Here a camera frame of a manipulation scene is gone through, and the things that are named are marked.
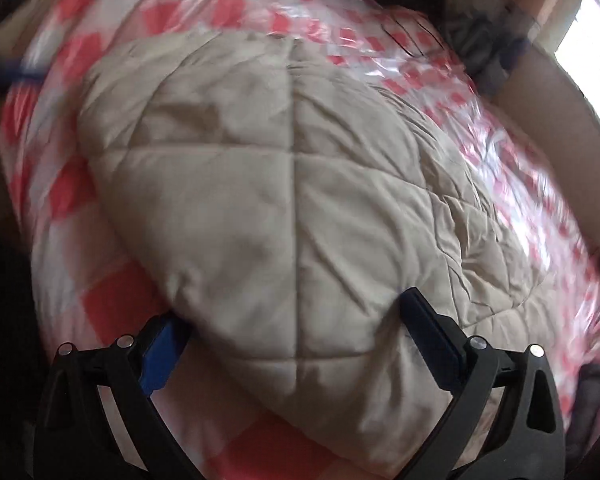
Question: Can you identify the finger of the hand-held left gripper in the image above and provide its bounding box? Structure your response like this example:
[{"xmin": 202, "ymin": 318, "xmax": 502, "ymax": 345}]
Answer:
[{"xmin": 0, "ymin": 57, "xmax": 48, "ymax": 88}]

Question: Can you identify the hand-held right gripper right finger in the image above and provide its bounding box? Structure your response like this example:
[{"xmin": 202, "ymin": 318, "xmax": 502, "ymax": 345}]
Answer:
[{"xmin": 399, "ymin": 287, "xmax": 566, "ymax": 480}]

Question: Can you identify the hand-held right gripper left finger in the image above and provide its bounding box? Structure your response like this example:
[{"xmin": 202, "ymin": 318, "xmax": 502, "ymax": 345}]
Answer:
[{"xmin": 32, "ymin": 312, "xmax": 206, "ymax": 480}]

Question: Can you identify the beige quilted jacket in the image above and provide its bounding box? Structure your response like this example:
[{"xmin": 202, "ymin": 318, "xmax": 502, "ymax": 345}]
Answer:
[{"xmin": 77, "ymin": 30, "xmax": 600, "ymax": 456}]

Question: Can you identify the red checkered plastic bed cover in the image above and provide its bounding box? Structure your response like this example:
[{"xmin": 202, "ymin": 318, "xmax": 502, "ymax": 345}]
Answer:
[{"xmin": 0, "ymin": 0, "xmax": 600, "ymax": 480}]

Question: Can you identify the blue patterned curtain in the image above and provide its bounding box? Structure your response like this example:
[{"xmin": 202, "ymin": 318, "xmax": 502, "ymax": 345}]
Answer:
[{"xmin": 442, "ymin": 2, "xmax": 536, "ymax": 96}]

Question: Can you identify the window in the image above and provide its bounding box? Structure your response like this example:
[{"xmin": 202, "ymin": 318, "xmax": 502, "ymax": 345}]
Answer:
[{"xmin": 552, "ymin": 0, "xmax": 600, "ymax": 96}]

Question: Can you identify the black charging cable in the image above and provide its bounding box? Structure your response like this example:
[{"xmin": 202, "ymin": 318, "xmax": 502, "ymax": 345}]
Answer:
[{"xmin": 380, "ymin": 10, "xmax": 441, "ymax": 58}]

